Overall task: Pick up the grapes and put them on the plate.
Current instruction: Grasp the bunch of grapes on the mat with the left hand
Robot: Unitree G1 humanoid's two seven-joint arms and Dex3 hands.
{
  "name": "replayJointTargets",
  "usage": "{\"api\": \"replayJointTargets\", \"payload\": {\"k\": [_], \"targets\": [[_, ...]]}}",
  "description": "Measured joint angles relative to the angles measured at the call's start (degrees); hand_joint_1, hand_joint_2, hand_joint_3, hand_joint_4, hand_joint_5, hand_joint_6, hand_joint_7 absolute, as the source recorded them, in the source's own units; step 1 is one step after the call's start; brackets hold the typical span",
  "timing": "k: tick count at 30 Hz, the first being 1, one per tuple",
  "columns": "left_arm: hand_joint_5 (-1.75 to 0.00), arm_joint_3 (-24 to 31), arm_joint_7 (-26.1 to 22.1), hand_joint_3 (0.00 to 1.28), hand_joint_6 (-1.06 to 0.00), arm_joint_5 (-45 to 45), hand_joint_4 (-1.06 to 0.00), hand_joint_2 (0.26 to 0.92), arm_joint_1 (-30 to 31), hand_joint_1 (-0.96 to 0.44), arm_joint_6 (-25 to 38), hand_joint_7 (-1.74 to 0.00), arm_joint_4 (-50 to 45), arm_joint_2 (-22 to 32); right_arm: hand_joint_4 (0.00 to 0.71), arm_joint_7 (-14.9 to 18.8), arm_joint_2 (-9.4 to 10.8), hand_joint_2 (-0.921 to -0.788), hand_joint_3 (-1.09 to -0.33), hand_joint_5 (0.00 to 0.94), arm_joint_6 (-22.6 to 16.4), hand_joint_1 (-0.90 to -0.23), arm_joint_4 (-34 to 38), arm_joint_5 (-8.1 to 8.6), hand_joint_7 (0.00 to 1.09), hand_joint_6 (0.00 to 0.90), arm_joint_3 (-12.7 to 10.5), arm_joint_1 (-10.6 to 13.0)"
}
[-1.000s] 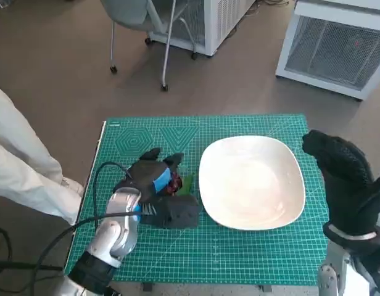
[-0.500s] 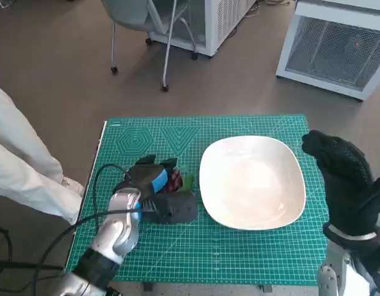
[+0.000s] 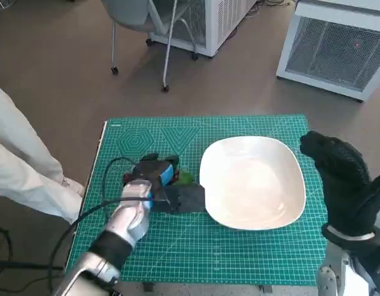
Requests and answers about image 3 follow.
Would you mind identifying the black floor cables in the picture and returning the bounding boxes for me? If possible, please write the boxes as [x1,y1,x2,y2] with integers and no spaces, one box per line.
[0,221,64,296]

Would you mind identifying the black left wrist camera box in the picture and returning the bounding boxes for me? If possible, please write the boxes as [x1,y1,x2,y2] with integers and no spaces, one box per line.
[152,184,207,214]

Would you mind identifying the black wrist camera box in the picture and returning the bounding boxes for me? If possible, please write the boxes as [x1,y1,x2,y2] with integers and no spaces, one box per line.
[152,184,207,214]
[350,243,380,296]

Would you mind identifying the tangled cables behind cabinets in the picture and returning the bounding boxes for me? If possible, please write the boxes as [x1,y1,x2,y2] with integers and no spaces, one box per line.
[245,0,297,19]

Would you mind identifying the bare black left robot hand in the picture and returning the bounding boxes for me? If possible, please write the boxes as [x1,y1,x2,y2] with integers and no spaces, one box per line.
[123,152,183,188]

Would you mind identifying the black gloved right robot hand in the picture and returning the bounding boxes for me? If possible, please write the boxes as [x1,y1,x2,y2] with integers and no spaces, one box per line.
[299,131,380,239]

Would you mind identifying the white square-round plate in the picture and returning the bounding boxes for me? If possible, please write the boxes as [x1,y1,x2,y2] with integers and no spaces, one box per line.
[199,136,307,231]

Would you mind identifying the red toy grape bunch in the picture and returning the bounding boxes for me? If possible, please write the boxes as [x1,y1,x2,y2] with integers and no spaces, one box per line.
[123,168,196,186]

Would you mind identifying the person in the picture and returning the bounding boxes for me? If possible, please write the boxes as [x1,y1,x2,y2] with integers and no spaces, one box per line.
[0,76,86,225]

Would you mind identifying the green cutting mat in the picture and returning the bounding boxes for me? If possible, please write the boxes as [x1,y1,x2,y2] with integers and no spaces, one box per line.
[66,114,328,286]

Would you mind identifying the person's shoe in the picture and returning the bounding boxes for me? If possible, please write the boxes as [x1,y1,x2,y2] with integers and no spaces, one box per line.
[60,177,86,199]

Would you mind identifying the white mesh cabinet on casters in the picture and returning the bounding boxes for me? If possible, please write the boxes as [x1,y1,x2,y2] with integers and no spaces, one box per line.
[146,0,259,61]

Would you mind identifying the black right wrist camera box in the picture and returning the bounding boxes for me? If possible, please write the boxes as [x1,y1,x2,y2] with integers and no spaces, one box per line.
[350,243,380,296]

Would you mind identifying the grey office chair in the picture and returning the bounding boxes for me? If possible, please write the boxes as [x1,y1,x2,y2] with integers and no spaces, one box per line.
[100,0,199,93]

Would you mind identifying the white mesh cabinet, red light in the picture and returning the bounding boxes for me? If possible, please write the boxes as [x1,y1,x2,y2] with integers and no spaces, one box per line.
[275,0,380,104]

